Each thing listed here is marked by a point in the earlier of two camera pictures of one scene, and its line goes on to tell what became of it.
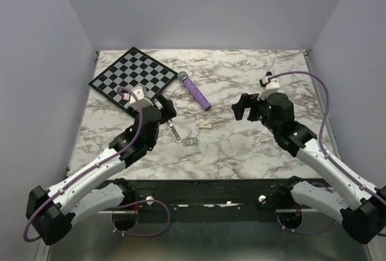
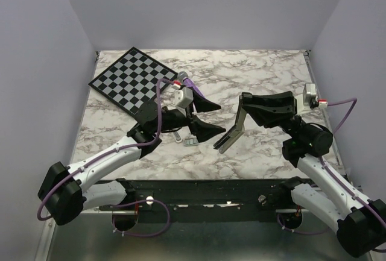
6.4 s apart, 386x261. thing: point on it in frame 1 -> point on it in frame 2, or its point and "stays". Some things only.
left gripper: (167, 111) -> (201, 129)
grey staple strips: (192, 141) stays
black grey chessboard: (134, 68) stays
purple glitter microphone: (194, 88) stays
